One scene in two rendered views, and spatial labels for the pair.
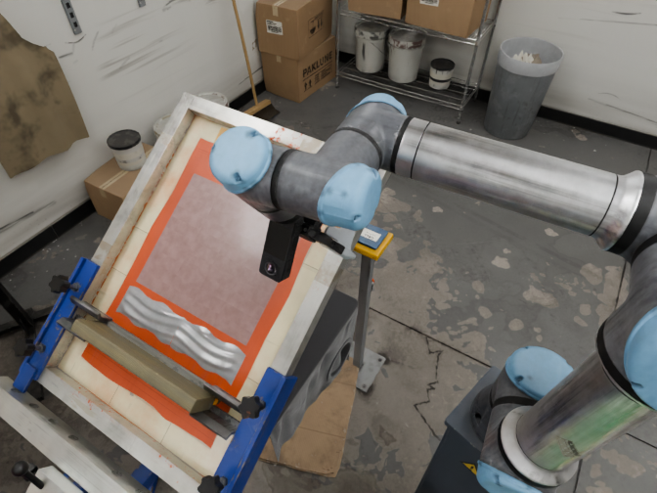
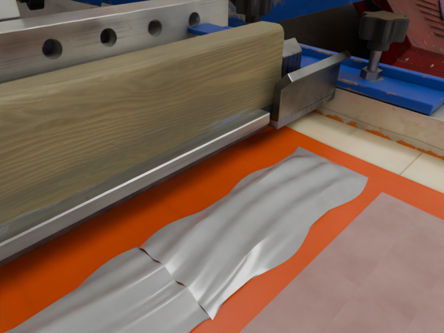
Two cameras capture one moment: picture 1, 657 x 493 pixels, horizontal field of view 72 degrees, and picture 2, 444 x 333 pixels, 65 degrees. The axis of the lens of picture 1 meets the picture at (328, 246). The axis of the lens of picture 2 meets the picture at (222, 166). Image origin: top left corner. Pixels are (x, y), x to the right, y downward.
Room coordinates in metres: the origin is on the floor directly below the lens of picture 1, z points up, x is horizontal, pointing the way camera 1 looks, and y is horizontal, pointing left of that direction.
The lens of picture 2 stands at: (0.53, 0.28, 1.46)
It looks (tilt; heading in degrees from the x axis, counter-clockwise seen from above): 52 degrees down; 77
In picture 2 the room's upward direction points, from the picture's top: 38 degrees clockwise
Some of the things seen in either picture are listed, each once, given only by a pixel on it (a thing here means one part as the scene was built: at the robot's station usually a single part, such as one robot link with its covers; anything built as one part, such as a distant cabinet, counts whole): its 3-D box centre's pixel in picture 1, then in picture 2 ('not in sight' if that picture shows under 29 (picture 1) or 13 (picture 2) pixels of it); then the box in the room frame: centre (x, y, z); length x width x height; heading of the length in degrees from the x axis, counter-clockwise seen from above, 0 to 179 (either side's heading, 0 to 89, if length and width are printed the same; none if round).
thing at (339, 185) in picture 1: (333, 182); not in sight; (0.42, -0.01, 1.80); 0.11 x 0.11 x 0.08; 64
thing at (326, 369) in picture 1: (309, 379); not in sight; (0.67, 0.06, 0.79); 0.46 x 0.09 x 0.33; 148
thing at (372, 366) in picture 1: (363, 312); not in sight; (1.14, -0.15, 0.48); 0.22 x 0.22 x 0.96; 58
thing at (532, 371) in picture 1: (533, 388); not in sight; (0.37, -0.37, 1.37); 0.13 x 0.12 x 0.14; 154
